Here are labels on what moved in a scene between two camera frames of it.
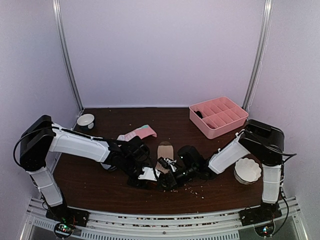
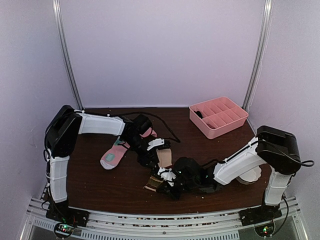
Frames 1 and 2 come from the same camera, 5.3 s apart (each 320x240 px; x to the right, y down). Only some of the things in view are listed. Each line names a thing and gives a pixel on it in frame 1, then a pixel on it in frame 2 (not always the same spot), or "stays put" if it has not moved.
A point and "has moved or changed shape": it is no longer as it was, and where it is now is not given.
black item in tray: x=199 y=113 stays put
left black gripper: x=142 y=184 → x=145 y=161
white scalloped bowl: x=247 y=171 stays put
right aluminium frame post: x=261 y=51 stays put
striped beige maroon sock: x=165 y=149 has moved or changed shape
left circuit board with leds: x=63 y=229 stays put
